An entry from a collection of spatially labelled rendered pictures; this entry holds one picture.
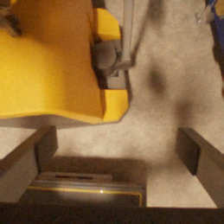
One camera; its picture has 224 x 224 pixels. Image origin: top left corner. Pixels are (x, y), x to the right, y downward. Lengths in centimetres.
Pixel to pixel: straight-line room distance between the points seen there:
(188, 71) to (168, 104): 35
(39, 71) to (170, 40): 131
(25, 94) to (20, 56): 13
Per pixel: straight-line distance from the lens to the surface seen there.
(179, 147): 17
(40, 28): 67
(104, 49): 107
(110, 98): 103
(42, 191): 118
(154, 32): 168
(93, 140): 138
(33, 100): 56
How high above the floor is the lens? 136
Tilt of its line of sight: 81 degrees down
